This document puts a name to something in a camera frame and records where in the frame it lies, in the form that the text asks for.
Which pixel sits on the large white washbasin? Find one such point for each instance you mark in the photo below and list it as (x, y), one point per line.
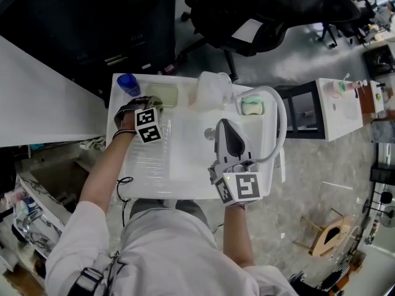
(185, 153)

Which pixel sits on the black swivel office chair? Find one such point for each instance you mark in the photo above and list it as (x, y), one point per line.
(333, 8)

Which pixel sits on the clear plastic container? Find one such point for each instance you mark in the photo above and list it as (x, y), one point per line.
(226, 102)

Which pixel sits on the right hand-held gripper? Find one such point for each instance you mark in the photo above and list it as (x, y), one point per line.
(243, 187)

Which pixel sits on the black mesh office chair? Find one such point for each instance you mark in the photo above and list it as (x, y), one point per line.
(247, 11)

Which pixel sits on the small white washbasin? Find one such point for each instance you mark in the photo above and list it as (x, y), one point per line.
(339, 116)

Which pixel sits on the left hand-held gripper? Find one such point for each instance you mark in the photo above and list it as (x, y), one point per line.
(148, 125)

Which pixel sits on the marble pattern washbasin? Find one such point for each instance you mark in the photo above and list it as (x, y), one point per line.
(40, 236)

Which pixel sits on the person's right forearm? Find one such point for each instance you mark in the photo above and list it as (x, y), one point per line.
(237, 236)

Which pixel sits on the black equipment box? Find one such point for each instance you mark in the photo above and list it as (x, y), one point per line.
(379, 60)

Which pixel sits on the pale pink cup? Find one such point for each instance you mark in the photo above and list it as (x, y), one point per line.
(330, 88)

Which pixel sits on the person's grey trousers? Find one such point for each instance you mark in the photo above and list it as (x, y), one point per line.
(166, 208)

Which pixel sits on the blue bottle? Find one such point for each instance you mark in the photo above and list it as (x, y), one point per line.
(128, 83)

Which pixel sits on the person's left hand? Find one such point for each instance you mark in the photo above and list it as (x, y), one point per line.
(128, 121)

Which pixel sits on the person's white shirt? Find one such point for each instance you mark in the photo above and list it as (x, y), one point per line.
(172, 257)

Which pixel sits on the clear pump bottle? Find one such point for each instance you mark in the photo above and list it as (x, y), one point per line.
(208, 86)

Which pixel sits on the white curved faucet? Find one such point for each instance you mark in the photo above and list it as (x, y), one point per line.
(282, 119)

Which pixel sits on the striped wristband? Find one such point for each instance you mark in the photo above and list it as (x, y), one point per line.
(123, 132)

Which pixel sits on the pink pump bottle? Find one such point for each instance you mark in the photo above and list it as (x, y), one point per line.
(355, 86)

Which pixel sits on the person's left forearm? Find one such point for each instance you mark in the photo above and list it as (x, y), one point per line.
(105, 171)

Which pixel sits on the wooden stool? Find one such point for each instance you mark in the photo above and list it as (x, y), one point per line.
(321, 245)

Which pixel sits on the green cup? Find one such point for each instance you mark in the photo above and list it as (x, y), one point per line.
(342, 86)

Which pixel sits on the yellow-green sponge tray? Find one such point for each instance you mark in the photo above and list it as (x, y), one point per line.
(168, 94)

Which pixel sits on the brown wooden cabinet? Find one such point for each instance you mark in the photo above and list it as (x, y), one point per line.
(365, 103)

